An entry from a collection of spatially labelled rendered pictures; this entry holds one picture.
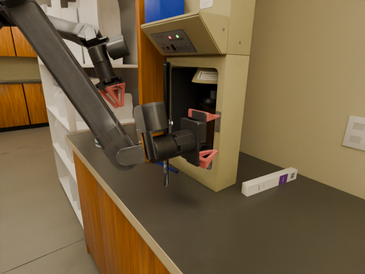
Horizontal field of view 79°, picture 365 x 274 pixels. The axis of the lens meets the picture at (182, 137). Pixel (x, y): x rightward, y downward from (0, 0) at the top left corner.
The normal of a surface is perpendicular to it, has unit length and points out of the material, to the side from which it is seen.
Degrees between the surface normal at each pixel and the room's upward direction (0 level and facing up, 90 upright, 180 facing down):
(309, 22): 90
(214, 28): 90
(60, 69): 75
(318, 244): 0
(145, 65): 90
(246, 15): 90
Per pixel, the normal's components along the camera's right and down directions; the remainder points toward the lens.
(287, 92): -0.79, 0.18
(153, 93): 0.61, 0.26
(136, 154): 0.20, 0.02
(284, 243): 0.02, -0.95
